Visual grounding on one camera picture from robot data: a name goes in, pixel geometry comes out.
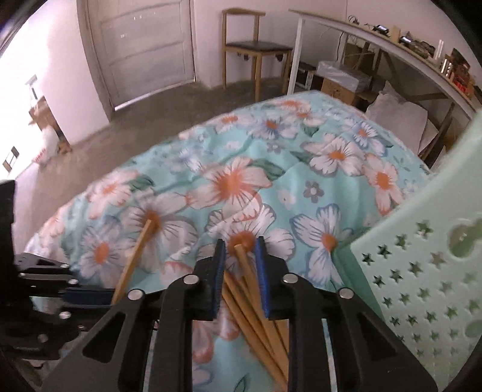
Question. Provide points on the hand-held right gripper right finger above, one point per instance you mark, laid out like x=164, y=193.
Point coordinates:
x=263, y=279

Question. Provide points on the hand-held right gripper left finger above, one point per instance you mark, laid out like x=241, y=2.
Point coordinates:
x=216, y=279

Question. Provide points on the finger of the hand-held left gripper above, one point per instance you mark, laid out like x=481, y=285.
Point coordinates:
x=90, y=296
x=49, y=269

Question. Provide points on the bundle of chopsticks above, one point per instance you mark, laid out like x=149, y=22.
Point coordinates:
x=248, y=301

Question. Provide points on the tan wooden chopstick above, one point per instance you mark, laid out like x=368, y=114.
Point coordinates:
x=135, y=256

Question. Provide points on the light green utensil holder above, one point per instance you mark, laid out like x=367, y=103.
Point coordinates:
x=421, y=271

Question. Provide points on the floral blue blanket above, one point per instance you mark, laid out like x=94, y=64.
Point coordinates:
x=263, y=177

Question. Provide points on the white plastic bag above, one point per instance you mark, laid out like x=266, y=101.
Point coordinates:
x=48, y=147

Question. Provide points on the white pillow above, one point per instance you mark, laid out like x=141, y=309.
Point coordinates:
x=399, y=113

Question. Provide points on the plastic-wrapped box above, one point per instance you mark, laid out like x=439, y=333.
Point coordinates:
x=342, y=73

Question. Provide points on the wooden chair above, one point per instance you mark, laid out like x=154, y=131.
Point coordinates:
x=256, y=47

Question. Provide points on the white door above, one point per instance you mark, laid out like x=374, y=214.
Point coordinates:
x=147, y=49

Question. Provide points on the long white table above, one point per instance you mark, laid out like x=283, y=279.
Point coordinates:
x=376, y=37

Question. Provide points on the black device with screen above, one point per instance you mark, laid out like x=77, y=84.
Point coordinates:
x=405, y=40
x=379, y=29

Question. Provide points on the red label bottles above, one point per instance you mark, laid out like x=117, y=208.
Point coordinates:
x=464, y=85

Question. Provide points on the camouflage pouch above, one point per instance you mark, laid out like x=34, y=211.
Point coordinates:
x=421, y=48

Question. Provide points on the clear plastic tube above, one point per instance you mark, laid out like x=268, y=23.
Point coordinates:
x=438, y=49

